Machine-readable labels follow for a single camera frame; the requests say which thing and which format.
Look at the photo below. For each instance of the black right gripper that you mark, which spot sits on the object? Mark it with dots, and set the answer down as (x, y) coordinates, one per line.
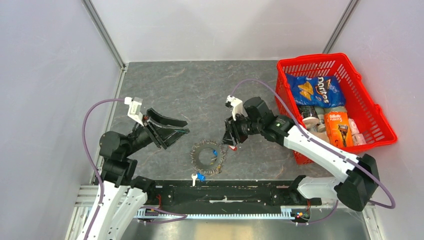
(232, 132)

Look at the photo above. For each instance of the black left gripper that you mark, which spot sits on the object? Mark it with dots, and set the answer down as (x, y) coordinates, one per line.
(164, 136)

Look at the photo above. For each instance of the steel disc with keyrings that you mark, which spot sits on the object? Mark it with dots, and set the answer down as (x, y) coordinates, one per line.
(203, 159)

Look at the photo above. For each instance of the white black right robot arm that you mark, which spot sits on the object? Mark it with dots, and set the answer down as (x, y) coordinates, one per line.
(354, 178)

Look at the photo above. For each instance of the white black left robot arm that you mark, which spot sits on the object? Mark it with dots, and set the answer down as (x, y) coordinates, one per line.
(120, 195)

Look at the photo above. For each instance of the blue Doritos chip bag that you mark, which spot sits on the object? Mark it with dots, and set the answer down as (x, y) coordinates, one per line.
(319, 91)

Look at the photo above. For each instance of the orange Gillette razor box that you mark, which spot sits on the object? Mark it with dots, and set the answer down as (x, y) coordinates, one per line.
(338, 129)

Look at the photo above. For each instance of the pink white small packet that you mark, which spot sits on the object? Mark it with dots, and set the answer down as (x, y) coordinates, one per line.
(357, 137)

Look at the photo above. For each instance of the red plastic basket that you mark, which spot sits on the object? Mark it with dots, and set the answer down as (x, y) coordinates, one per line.
(367, 114)

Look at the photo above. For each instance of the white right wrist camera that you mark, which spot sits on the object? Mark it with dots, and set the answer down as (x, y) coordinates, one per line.
(236, 106)

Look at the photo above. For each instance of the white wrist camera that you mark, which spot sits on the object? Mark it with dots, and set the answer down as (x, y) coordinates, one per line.
(236, 106)
(134, 109)

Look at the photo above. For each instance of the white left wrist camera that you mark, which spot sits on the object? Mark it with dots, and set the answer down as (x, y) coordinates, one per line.
(134, 109)

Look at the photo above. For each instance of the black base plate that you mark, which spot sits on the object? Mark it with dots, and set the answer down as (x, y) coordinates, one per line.
(226, 196)

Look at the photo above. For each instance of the slotted cable duct rail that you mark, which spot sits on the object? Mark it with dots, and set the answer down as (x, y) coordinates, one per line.
(285, 214)

